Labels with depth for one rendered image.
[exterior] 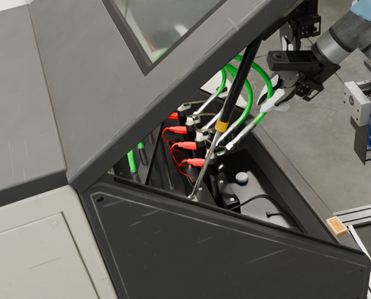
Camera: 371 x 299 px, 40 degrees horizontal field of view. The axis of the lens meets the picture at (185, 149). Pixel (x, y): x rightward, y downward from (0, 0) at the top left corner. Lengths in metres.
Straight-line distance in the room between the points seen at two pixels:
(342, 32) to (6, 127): 0.72
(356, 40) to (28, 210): 0.77
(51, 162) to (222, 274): 0.45
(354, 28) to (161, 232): 0.61
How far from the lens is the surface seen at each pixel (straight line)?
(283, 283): 1.18
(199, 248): 0.97
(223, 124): 0.83
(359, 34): 1.18
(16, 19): 1.31
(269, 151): 1.57
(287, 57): 1.19
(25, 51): 1.14
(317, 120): 3.26
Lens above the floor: 1.97
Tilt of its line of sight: 39 degrees down
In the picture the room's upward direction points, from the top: 10 degrees counter-clockwise
